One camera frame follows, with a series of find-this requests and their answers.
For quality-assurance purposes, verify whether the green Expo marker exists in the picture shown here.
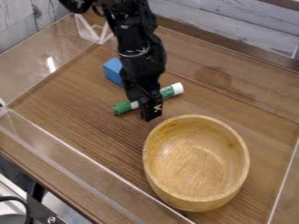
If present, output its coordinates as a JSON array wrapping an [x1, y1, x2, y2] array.
[[113, 82, 185, 116]]

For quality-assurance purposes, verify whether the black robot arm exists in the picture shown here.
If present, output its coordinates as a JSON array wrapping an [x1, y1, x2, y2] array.
[[59, 0, 167, 122]]

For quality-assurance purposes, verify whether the black cable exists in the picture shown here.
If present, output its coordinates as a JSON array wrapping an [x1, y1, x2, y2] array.
[[0, 196, 34, 224]]

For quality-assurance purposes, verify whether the clear acrylic tray wall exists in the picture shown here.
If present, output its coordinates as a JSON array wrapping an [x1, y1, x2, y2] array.
[[0, 14, 299, 224]]

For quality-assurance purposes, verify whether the blue foam block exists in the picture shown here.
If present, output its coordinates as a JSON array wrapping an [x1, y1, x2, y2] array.
[[103, 58, 123, 86]]

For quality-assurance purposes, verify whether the brown wooden bowl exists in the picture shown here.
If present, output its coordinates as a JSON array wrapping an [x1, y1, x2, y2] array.
[[143, 115, 250, 213]]

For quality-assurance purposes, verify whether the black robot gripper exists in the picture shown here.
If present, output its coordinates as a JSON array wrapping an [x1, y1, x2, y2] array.
[[121, 35, 167, 122]]

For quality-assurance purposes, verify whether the black metal table frame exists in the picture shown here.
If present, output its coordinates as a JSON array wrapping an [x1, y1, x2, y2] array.
[[0, 154, 86, 224]]

